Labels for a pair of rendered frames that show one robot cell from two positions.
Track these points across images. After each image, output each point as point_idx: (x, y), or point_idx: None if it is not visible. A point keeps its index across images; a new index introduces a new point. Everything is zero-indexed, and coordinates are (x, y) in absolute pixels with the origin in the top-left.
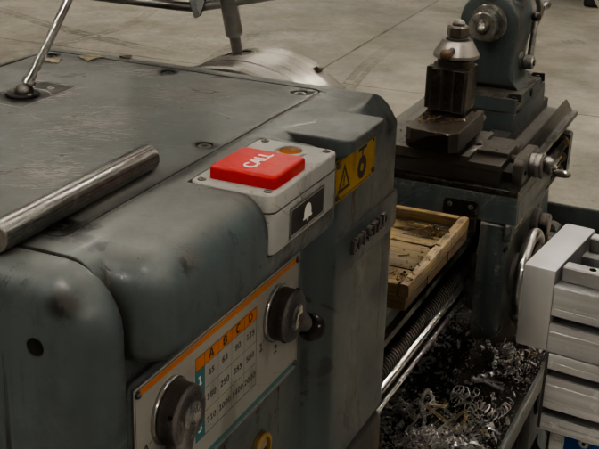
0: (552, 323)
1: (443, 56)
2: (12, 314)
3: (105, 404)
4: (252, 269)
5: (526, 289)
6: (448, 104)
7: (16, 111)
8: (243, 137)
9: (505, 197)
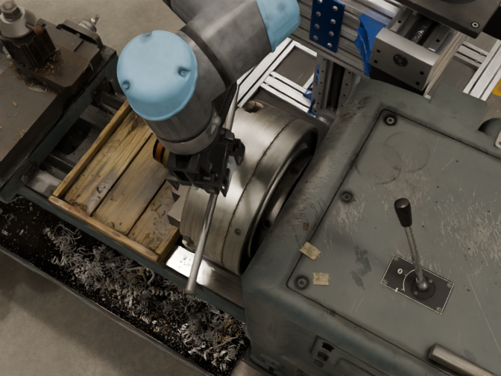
0: (433, 71)
1: (42, 32)
2: None
3: None
4: None
5: (430, 72)
6: (46, 52)
7: (464, 286)
8: (493, 154)
9: (112, 58)
